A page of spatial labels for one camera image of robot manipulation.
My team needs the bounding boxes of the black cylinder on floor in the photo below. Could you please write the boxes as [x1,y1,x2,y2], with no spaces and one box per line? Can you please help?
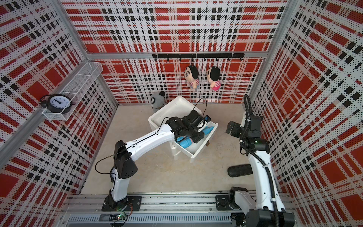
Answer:
[227,164,253,177]

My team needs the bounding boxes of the blue toy microphone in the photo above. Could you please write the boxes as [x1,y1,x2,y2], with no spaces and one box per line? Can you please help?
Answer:
[176,137,194,148]
[202,126,214,135]

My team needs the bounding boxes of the white wire wall basket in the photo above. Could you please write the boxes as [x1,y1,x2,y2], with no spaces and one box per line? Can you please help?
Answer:
[42,61,103,121]

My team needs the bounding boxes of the black wall hook rail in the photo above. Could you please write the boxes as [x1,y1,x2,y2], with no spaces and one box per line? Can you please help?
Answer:
[152,53,245,60]

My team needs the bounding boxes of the black alarm clock in basket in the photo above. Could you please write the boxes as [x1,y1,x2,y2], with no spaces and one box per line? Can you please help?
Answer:
[40,94,73,114]

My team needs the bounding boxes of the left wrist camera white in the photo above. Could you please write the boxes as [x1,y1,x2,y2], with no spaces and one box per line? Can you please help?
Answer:
[197,115,211,131]

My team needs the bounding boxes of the small circuit board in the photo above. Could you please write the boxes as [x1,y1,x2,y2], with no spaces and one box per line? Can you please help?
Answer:
[99,214,128,223]

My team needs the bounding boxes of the white plastic drawer cabinet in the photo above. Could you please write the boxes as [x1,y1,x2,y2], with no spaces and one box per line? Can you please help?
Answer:
[148,96,202,163]

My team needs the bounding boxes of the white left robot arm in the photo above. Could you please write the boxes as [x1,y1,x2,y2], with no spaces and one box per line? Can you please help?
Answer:
[102,106,212,211]

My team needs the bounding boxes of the white top drawer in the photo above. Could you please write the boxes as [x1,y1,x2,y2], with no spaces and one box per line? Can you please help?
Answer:
[170,122,219,163]

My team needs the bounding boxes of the plush doll blue shorts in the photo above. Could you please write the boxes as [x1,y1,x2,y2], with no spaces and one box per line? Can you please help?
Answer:
[183,65,199,89]

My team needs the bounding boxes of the plush doll pink shorts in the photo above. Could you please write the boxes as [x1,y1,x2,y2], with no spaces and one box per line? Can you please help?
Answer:
[207,66,221,91]

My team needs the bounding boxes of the grey plush animal toy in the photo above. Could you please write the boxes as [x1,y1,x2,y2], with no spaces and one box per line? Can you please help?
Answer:
[149,91,165,113]

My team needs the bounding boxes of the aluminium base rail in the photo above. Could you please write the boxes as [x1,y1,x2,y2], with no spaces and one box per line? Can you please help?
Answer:
[56,192,298,226]

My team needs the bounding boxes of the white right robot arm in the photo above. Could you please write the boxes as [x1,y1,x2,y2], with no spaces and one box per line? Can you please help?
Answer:
[226,95,295,227]

